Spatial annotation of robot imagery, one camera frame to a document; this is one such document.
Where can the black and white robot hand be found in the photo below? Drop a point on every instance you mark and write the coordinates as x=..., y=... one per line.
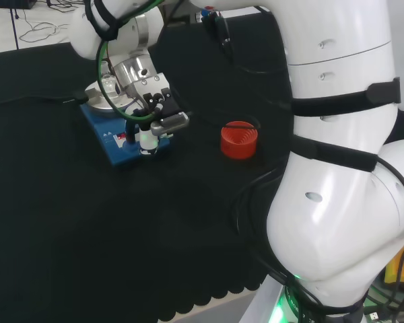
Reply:
x=163, y=101

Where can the heater with blue base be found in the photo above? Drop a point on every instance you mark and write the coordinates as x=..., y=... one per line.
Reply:
x=116, y=154

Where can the clear round-bottom glass flask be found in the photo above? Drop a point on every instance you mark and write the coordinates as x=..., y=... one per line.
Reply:
x=108, y=85

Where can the red ribbed plastic cylinder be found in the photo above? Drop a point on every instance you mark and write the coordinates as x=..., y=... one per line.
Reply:
x=237, y=148

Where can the black bench cloth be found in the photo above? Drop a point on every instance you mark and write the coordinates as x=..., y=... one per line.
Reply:
x=87, y=218

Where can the black box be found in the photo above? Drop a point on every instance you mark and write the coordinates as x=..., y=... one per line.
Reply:
x=13, y=4

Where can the yellow stop button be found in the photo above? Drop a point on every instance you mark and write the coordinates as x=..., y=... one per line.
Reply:
x=395, y=269

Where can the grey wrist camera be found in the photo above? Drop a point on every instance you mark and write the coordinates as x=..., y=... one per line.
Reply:
x=170, y=122

